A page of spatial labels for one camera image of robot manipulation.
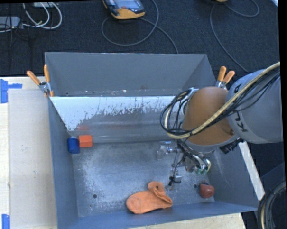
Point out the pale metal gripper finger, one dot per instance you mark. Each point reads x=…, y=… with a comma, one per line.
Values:
x=164, y=150
x=174, y=178

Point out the red-brown toy fruit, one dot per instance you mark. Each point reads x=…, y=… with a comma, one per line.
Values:
x=206, y=190

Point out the orange cloth sock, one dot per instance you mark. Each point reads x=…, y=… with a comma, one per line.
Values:
x=147, y=201

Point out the grey metal bin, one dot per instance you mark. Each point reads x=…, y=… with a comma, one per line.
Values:
x=127, y=169

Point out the orange cube block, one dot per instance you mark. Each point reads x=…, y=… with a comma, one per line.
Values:
x=85, y=141

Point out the blue cylinder block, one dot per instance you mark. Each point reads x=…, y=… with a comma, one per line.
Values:
x=73, y=145

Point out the pale wood flat board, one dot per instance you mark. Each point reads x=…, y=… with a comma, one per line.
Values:
x=29, y=159

